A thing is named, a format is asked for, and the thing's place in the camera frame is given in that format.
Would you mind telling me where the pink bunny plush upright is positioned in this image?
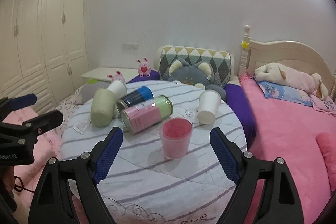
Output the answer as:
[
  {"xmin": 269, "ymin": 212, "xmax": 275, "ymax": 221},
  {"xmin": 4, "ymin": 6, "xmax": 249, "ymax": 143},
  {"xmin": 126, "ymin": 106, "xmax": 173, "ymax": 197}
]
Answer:
[{"xmin": 137, "ymin": 57, "xmax": 151, "ymax": 77}]

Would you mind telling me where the white paper cup right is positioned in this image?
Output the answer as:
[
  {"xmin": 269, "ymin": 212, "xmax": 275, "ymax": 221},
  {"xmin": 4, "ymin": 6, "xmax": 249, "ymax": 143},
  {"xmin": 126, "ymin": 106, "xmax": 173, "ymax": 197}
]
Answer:
[{"xmin": 197, "ymin": 90, "xmax": 222, "ymax": 124}]

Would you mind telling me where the pink plastic cup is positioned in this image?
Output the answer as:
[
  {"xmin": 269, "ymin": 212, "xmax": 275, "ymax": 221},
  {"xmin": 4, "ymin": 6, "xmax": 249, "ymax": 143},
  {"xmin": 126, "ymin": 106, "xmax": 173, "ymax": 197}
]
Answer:
[{"xmin": 161, "ymin": 118, "xmax": 193, "ymax": 159}]

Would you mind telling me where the blue dark tin can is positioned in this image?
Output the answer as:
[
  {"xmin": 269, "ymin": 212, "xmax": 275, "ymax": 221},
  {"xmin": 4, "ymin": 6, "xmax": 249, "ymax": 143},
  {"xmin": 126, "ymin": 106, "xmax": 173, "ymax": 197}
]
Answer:
[{"xmin": 116, "ymin": 86, "xmax": 153, "ymax": 114}]

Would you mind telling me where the pink bunny plush lying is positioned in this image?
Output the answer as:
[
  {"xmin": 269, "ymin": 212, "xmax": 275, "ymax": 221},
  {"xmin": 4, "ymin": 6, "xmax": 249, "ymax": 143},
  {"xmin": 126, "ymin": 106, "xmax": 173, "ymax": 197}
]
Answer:
[{"xmin": 106, "ymin": 71, "xmax": 126, "ymax": 83}]

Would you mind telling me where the white pink dog plush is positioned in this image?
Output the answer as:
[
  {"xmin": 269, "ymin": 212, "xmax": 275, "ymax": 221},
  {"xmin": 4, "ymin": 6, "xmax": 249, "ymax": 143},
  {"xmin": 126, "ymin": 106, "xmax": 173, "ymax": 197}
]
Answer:
[{"xmin": 254, "ymin": 63, "xmax": 329, "ymax": 100}]

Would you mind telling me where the pink fleece bed blanket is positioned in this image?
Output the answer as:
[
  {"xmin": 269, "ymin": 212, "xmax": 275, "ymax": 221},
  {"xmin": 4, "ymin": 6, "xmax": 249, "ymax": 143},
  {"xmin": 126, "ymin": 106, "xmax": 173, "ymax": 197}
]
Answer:
[{"xmin": 240, "ymin": 75, "xmax": 335, "ymax": 223}]

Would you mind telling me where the white paper cup left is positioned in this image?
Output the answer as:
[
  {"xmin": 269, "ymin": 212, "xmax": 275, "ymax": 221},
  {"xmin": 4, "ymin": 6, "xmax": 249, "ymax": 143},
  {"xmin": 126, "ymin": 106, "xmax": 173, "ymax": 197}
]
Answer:
[{"xmin": 107, "ymin": 80, "xmax": 127, "ymax": 99}]

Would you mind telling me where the pink printed pillow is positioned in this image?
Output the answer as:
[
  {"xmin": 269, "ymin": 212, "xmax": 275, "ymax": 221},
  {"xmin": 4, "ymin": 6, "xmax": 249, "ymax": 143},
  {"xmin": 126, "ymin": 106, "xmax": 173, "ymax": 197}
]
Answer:
[{"xmin": 309, "ymin": 94, "xmax": 336, "ymax": 117}]

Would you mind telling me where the pink green tin can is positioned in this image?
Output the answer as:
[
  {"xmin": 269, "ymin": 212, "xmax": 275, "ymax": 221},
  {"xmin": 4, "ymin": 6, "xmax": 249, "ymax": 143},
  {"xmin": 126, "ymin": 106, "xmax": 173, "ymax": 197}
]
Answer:
[{"xmin": 121, "ymin": 95, "xmax": 174, "ymax": 134}]

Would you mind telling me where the white paper cup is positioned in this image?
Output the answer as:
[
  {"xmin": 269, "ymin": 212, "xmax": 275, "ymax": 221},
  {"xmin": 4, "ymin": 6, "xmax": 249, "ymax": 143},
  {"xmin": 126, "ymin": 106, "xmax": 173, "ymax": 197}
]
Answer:
[
  {"xmin": 197, "ymin": 90, "xmax": 222, "ymax": 124},
  {"xmin": 107, "ymin": 80, "xmax": 127, "ymax": 99}
]

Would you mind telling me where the grey flower pillow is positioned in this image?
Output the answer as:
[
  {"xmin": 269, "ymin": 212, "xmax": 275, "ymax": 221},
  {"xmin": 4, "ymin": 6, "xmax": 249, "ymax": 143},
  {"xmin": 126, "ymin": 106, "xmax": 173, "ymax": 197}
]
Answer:
[{"xmin": 75, "ymin": 79, "xmax": 111, "ymax": 105}]

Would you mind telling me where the cream white wardrobe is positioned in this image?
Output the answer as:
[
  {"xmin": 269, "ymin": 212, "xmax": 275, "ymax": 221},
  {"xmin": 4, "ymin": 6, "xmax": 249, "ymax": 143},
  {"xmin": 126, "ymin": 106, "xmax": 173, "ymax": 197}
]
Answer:
[{"xmin": 1, "ymin": 0, "xmax": 88, "ymax": 113}]

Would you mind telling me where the white bedside table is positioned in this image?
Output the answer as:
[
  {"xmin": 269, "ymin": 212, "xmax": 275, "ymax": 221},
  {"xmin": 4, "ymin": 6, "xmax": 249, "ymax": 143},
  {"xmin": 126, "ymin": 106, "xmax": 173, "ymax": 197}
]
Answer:
[{"xmin": 81, "ymin": 67, "xmax": 138, "ymax": 82}]

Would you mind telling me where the white wall socket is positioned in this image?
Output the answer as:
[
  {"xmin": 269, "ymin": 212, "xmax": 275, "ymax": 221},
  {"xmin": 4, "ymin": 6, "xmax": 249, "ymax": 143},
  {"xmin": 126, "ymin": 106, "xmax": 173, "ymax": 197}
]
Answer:
[{"xmin": 122, "ymin": 43, "xmax": 138, "ymax": 50}]

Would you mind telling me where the diamond pattern headboard cushion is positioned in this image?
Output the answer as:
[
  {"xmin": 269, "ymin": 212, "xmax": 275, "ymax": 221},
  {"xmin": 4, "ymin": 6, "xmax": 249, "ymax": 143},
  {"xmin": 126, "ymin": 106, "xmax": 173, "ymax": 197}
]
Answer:
[{"xmin": 155, "ymin": 46, "xmax": 232, "ymax": 87}]

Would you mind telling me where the yellow star ornament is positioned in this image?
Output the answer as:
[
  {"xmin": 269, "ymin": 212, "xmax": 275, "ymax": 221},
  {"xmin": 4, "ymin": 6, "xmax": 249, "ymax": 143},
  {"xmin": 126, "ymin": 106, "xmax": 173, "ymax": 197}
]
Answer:
[{"xmin": 241, "ymin": 40, "xmax": 249, "ymax": 50}]

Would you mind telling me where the heart pattern white quilt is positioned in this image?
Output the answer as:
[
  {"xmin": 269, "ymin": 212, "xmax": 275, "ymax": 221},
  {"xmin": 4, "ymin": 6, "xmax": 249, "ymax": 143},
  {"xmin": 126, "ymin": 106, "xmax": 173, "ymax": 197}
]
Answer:
[{"xmin": 55, "ymin": 85, "xmax": 95, "ymax": 138}]

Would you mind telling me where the blue cartoon pillow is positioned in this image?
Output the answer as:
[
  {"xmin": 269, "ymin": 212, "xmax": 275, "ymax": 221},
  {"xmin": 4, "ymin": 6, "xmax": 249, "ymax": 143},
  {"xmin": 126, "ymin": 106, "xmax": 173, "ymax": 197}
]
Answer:
[{"xmin": 256, "ymin": 81, "xmax": 313, "ymax": 107}]

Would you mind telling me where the grey cat plush cushion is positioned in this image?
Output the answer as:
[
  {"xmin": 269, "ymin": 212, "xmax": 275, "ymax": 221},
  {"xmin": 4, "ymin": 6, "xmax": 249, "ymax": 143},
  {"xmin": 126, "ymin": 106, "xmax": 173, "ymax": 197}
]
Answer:
[{"xmin": 162, "ymin": 59, "xmax": 227, "ymax": 102}]

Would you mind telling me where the cream wooden bed headboard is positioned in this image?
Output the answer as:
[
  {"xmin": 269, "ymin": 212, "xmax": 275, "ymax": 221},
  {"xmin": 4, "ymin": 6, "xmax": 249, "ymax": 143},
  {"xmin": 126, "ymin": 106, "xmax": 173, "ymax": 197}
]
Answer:
[{"xmin": 235, "ymin": 25, "xmax": 335, "ymax": 100}]

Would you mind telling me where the pale green cup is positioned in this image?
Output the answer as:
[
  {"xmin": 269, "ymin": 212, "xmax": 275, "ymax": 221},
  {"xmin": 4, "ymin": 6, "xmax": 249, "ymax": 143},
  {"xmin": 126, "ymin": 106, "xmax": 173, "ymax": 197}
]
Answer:
[{"xmin": 90, "ymin": 88, "xmax": 116, "ymax": 127}]

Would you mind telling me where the striped white table cloth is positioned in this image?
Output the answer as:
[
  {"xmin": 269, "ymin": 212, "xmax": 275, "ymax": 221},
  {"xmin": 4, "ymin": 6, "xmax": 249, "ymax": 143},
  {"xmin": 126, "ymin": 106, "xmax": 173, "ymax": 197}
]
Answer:
[{"xmin": 60, "ymin": 81, "xmax": 247, "ymax": 223}]

